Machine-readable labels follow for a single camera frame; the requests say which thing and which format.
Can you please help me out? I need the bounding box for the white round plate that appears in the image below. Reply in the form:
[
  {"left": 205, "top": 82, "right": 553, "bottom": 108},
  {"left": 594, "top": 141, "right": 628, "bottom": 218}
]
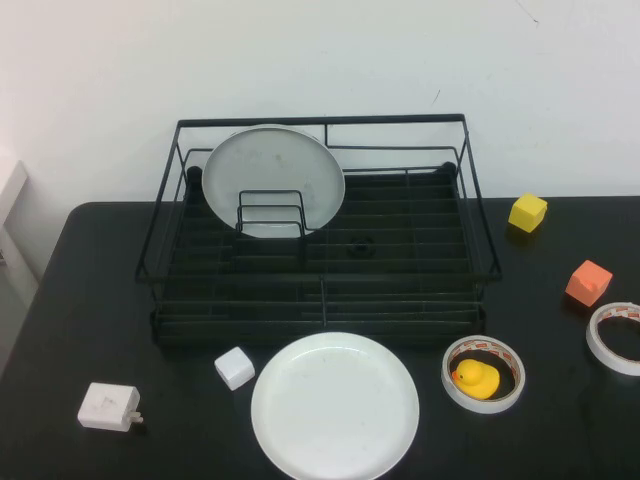
[{"left": 250, "top": 332, "right": 420, "bottom": 480}]

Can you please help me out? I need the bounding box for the grey round plate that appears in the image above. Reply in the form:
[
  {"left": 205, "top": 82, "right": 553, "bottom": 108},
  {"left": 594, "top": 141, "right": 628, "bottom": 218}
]
[{"left": 202, "top": 124, "right": 347, "bottom": 239}]

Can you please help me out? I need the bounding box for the white cube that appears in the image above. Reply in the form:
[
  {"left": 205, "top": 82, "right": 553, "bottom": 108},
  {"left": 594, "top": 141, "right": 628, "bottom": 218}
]
[{"left": 213, "top": 346, "right": 256, "bottom": 391}]

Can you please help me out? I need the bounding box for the yellow rubber duck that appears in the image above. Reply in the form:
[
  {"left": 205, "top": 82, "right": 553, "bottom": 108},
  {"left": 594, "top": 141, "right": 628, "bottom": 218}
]
[{"left": 451, "top": 358, "right": 501, "bottom": 400}]

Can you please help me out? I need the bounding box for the yellow cube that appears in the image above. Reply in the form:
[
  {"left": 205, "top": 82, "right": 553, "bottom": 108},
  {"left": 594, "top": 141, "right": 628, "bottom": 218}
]
[{"left": 508, "top": 193, "right": 549, "bottom": 235}]

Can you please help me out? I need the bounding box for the white double-sided tape roll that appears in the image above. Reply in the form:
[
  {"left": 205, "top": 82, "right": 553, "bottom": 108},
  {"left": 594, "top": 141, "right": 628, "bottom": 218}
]
[
  {"left": 441, "top": 335, "right": 526, "bottom": 415},
  {"left": 585, "top": 301, "right": 640, "bottom": 377}
]

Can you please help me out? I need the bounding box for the white power adapter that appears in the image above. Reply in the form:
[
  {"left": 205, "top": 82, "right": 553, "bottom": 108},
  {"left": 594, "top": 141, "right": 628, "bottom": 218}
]
[{"left": 77, "top": 382, "right": 146, "bottom": 430}]

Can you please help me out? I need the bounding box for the orange cube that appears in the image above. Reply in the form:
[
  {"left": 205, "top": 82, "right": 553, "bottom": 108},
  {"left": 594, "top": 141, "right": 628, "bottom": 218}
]
[{"left": 564, "top": 259, "right": 614, "bottom": 309}]

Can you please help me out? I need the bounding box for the white furniture panel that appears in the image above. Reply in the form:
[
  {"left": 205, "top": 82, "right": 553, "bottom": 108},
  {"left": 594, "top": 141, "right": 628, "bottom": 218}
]
[{"left": 0, "top": 159, "right": 42, "bottom": 301}]

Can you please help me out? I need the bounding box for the black wire dish rack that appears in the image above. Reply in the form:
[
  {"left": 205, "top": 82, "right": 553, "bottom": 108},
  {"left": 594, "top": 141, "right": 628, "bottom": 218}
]
[{"left": 135, "top": 113, "right": 503, "bottom": 349}]

